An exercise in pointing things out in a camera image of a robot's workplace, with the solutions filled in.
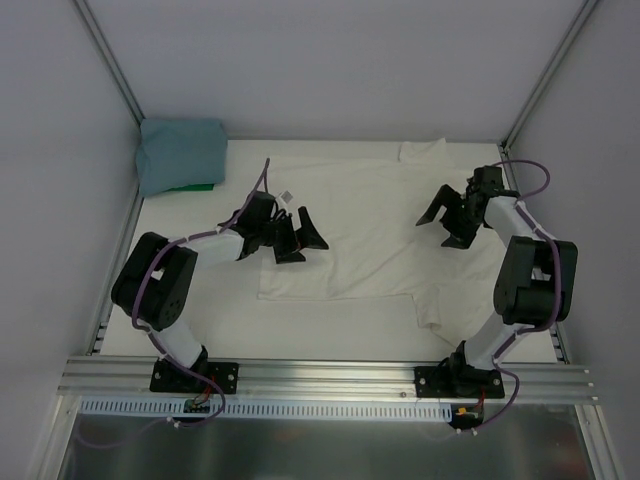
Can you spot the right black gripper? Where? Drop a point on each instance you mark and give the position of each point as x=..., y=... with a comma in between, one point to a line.
x=458, y=218

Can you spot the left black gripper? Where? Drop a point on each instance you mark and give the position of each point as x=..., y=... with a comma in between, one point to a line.
x=291, y=239

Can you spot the white t-shirt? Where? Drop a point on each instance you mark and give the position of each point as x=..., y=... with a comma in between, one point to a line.
x=367, y=211

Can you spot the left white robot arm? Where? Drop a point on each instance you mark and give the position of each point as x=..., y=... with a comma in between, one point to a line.
x=153, y=285

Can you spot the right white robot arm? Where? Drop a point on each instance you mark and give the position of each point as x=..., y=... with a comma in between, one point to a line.
x=534, y=286

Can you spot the folded green t-shirt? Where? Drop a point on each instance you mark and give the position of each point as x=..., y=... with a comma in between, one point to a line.
x=193, y=188

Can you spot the folded blue t-shirt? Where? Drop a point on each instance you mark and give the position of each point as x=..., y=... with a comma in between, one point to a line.
x=176, y=153

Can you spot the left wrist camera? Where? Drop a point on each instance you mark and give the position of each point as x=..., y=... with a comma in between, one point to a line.
x=282, y=202

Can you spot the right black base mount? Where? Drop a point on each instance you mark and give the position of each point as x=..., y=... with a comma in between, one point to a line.
x=445, y=382

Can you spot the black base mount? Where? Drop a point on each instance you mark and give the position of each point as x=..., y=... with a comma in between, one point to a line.
x=445, y=382
x=168, y=378

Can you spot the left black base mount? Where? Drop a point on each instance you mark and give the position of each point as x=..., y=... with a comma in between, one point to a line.
x=168, y=378

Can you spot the white slotted cable duct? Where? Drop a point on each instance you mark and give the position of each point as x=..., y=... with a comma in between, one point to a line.
x=269, y=409

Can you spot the aluminium mounting rail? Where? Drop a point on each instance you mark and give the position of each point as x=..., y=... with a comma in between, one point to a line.
x=540, y=383

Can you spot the right aluminium frame post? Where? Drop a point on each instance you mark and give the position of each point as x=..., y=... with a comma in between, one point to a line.
x=558, y=55

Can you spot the aluminium frame post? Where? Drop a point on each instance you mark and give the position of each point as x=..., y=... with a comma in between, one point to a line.
x=101, y=44
x=558, y=55

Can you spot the left aluminium frame post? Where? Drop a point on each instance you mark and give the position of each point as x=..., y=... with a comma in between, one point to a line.
x=101, y=44

